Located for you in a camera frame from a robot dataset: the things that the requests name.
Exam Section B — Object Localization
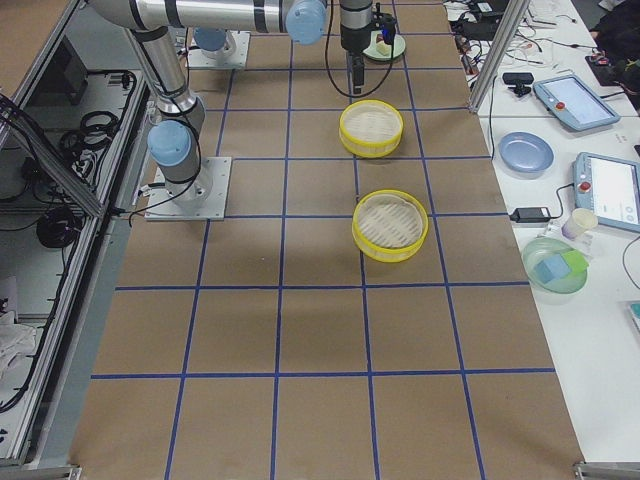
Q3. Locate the light green plate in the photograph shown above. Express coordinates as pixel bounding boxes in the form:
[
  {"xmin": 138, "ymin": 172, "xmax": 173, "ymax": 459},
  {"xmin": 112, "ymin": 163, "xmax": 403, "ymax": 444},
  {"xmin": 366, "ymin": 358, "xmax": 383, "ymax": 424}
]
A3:
[{"xmin": 363, "ymin": 31, "xmax": 406, "ymax": 62}]

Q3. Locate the lower teach pendant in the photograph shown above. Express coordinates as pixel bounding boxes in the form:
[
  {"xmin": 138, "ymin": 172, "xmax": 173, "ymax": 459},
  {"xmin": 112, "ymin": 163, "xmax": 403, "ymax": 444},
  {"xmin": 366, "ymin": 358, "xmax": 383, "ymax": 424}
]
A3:
[{"xmin": 572, "ymin": 152, "xmax": 639, "ymax": 233}]

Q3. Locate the green glass bowl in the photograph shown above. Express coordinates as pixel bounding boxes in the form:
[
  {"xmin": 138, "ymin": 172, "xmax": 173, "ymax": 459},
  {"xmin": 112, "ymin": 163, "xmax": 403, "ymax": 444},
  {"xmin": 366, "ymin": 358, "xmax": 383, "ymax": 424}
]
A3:
[{"xmin": 522, "ymin": 237, "xmax": 589, "ymax": 294}]

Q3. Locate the green sponge block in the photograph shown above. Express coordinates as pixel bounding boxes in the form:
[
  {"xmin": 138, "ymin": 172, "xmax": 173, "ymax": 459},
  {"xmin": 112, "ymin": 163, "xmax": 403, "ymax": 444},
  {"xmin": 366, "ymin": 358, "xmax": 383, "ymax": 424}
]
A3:
[{"xmin": 561, "ymin": 249, "xmax": 589, "ymax": 275}]

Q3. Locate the aluminium frame post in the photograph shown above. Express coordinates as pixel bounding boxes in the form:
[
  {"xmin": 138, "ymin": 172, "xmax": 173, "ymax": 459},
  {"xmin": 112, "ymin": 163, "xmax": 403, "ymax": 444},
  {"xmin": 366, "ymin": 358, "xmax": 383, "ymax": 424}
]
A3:
[{"xmin": 468, "ymin": 0, "xmax": 530, "ymax": 113}]

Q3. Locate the white steamed bun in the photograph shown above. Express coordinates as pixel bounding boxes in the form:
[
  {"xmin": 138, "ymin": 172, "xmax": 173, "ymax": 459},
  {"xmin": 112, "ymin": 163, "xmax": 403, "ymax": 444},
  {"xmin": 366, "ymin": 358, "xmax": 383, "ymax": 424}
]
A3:
[{"xmin": 374, "ymin": 41, "xmax": 392, "ymax": 58}]

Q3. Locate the yellow bamboo steamer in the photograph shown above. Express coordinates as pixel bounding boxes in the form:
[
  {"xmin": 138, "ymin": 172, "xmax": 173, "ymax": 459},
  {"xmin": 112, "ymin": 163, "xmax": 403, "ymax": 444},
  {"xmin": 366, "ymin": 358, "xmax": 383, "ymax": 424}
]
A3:
[
  {"xmin": 339, "ymin": 100, "xmax": 404, "ymax": 158},
  {"xmin": 352, "ymin": 189, "xmax": 429, "ymax": 263}
]

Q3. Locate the blue sponge block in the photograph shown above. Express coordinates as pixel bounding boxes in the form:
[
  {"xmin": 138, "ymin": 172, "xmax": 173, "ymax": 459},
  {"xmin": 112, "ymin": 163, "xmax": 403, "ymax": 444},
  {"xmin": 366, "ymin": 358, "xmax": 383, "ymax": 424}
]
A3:
[{"xmin": 533, "ymin": 254, "xmax": 569, "ymax": 284}]

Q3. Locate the black webcam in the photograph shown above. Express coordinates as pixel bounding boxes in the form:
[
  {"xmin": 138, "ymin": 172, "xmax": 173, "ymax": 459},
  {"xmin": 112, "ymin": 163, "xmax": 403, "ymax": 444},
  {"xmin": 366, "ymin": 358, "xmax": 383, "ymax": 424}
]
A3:
[{"xmin": 502, "ymin": 72, "xmax": 534, "ymax": 98}]

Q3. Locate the paper cup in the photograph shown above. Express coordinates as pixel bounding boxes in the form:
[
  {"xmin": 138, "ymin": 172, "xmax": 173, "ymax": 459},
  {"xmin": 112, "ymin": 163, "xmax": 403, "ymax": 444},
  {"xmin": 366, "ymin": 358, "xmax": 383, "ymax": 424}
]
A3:
[{"xmin": 561, "ymin": 208, "xmax": 598, "ymax": 240}]

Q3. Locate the crumpled white cloth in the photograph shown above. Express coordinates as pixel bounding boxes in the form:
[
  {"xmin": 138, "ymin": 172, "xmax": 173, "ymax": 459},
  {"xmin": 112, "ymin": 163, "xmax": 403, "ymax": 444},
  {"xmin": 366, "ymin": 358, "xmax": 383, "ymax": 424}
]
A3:
[{"xmin": 1, "ymin": 311, "xmax": 37, "ymax": 376}]

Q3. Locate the white steamer cloth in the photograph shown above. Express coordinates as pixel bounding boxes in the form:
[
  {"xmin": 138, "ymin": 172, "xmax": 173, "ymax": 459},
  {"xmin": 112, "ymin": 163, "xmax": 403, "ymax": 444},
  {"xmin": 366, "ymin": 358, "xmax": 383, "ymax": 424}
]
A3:
[{"xmin": 341, "ymin": 101, "xmax": 402, "ymax": 143}]

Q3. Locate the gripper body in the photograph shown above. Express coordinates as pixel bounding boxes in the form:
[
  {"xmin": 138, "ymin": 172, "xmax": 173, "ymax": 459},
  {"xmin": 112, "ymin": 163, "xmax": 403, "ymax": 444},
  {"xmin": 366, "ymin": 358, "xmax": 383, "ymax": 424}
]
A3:
[{"xmin": 339, "ymin": 0, "xmax": 373, "ymax": 53}]

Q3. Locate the blue plate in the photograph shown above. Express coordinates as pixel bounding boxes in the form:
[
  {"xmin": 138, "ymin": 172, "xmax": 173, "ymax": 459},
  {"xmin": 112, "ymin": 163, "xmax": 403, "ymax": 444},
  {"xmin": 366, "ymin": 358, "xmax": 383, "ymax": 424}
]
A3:
[{"xmin": 498, "ymin": 131, "xmax": 554, "ymax": 179}]

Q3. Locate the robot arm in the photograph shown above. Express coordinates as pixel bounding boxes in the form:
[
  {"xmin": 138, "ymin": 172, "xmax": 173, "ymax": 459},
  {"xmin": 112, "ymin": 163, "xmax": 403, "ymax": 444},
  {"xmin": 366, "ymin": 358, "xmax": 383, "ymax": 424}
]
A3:
[
  {"xmin": 193, "ymin": 27, "xmax": 236, "ymax": 59},
  {"xmin": 90, "ymin": 1, "xmax": 397, "ymax": 138}
]

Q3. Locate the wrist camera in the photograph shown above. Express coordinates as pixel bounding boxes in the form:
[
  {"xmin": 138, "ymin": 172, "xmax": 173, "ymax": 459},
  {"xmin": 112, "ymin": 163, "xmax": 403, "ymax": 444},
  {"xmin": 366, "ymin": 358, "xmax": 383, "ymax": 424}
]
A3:
[{"xmin": 373, "ymin": 9, "xmax": 397, "ymax": 46}]

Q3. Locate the teach pendant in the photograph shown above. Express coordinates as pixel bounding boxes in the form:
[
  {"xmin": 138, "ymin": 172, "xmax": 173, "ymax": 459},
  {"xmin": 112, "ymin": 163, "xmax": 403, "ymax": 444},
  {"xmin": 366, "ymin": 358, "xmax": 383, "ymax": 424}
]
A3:
[
  {"xmin": 572, "ymin": 152, "xmax": 639, "ymax": 233},
  {"xmin": 532, "ymin": 74, "xmax": 620, "ymax": 131}
]

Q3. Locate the upper teach pendant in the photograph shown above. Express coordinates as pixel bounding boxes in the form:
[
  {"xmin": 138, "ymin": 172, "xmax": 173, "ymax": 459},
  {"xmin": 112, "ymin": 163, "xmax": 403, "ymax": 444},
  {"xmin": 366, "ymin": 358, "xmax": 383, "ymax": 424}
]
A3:
[{"xmin": 532, "ymin": 74, "xmax": 620, "ymax": 131}]

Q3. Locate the black power adapter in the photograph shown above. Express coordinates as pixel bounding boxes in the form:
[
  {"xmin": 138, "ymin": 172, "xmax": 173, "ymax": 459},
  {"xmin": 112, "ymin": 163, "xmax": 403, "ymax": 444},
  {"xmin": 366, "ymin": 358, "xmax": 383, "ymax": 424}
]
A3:
[{"xmin": 509, "ymin": 207, "xmax": 560, "ymax": 224}]

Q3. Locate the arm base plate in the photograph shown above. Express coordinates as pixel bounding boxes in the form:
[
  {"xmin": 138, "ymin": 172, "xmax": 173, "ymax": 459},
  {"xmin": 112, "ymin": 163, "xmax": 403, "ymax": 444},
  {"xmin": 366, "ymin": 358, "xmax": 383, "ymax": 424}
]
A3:
[
  {"xmin": 187, "ymin": 30, "xmax": 250, "ymax": 70},
  {"xmin": 144, "ymin": 157, "xmax": 232, "ymax": 221}
]

